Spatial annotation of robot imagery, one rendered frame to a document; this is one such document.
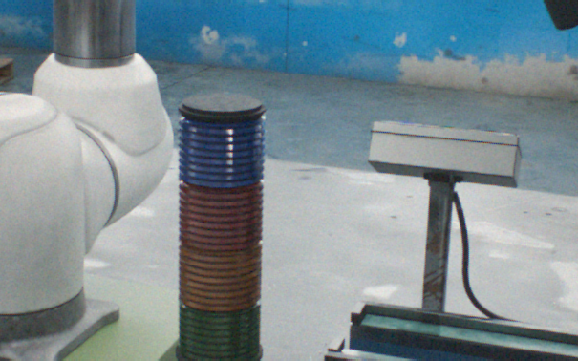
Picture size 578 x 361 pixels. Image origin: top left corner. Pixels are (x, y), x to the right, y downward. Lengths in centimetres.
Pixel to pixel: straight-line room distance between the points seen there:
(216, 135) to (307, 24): 621
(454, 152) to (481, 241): 50
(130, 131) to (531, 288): 61
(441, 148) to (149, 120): 37
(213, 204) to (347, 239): 99
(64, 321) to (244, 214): 56
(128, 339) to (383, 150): 37
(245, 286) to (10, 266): 50
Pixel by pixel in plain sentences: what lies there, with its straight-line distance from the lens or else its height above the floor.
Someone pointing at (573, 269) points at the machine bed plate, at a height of 80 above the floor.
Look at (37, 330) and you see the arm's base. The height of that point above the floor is 86.
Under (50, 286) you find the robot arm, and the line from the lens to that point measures 126.
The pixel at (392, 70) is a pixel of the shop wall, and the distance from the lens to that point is 683.
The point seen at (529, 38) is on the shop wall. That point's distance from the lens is 666.
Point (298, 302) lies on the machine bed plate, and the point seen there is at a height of 80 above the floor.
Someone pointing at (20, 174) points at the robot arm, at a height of 105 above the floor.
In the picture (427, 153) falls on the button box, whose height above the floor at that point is 105.
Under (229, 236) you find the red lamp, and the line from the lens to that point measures 76.
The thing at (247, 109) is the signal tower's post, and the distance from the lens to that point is 74.
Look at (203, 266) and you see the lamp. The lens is 77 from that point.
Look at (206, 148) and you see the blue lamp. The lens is 74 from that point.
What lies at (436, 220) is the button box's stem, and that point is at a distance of 132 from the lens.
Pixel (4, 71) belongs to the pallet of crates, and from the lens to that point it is 679.
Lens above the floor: 139
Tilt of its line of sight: 17 degrees down
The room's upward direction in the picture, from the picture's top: 2 degrees clockwise
